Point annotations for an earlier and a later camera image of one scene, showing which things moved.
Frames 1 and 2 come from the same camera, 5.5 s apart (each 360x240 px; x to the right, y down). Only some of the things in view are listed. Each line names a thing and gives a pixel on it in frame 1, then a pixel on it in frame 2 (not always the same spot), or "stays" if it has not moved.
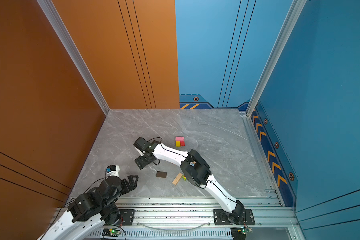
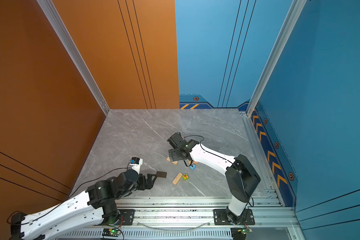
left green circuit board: (111, 232) stays
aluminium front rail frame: (192, 218) stays
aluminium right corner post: (295, 9) stays
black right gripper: (140, 163) -> (172, 155)
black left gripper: (127, 188) -> (145, 186)
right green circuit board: (239, 233) stays
